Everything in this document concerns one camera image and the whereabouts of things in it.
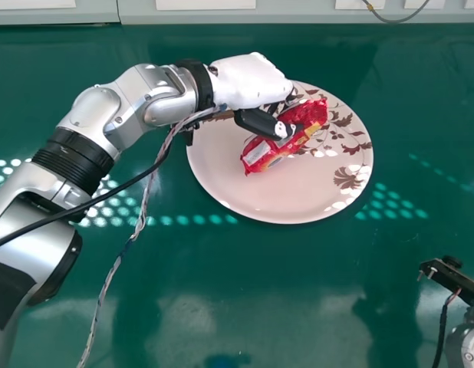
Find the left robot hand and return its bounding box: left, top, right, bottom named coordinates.
left=174, top=51, right=305, bottom=142

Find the red biscuit packet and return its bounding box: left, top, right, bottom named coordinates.
left=239, top=96, right=330, bottom=177

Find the plate with brown leaf pattern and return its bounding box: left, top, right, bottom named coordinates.
left=186, top=80, right=375, bottom=224

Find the grey cable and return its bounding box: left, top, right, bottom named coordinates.
left=361, top=0, right=430, bottom=24

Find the white twisted cable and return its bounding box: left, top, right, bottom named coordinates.
left=75, top=105, right=232, bottom=368

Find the thin black cable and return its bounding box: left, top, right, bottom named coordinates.
left=431, top=289, right=462, bottom=368

